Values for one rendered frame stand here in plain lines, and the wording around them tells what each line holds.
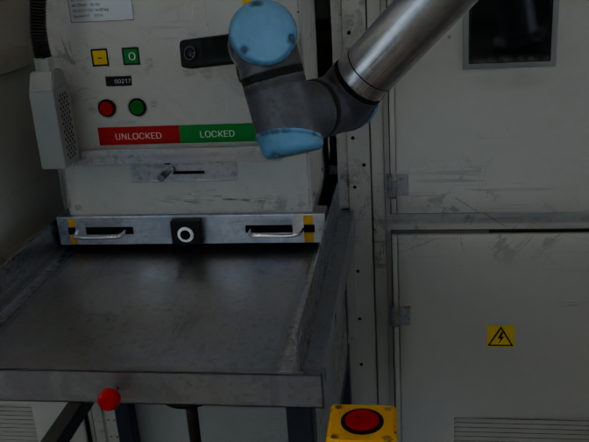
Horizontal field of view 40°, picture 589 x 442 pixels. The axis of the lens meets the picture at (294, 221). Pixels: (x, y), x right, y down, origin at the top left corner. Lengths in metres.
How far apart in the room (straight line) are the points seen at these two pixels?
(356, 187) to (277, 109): 0.67
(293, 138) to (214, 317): 0.38
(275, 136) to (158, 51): 0.47
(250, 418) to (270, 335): 0.80
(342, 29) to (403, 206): 0.39
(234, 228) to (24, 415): 0.90
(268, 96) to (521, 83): 0.71
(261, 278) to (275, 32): 0.52
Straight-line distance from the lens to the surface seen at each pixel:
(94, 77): 1.59
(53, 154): 1.53
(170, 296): 1.45
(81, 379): 1.28
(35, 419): 2.24
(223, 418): 2.09
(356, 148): 1.74
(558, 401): 2.00
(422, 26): 1.15
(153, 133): 1.58
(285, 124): 1.12
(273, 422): 2.07
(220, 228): 1.59
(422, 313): 1.86
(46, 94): 1.51
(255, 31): 1.12
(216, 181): 1.57
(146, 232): 1.64
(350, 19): 1.69
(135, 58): 1.55
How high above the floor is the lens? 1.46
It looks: 20 degrees down
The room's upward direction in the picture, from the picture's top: 4 degrees counter-clockwise
